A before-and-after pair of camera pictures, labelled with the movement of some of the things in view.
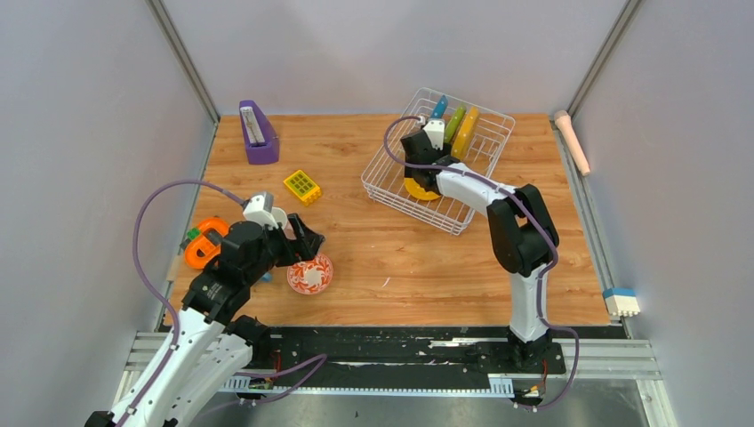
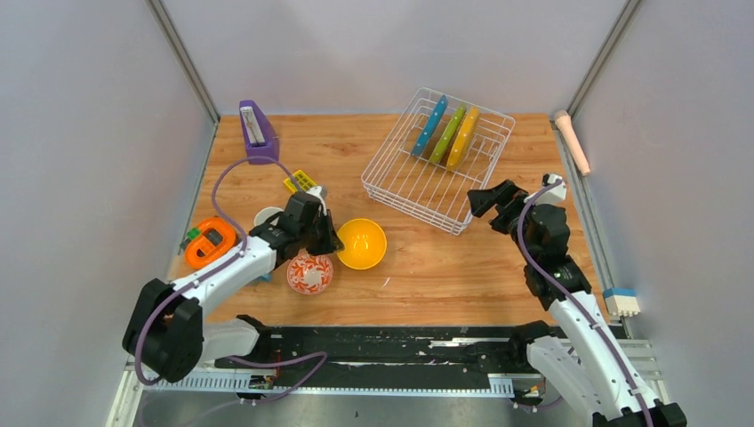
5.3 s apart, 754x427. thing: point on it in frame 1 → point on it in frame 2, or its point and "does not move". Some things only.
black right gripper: [445, 152] → [503, 194]
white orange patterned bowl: [310, 277] does not move
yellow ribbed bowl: [418, 191] → [364, 243]
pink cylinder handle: [563, 121] does not move
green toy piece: [193, 233] does not move
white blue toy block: [621, 301] does not move
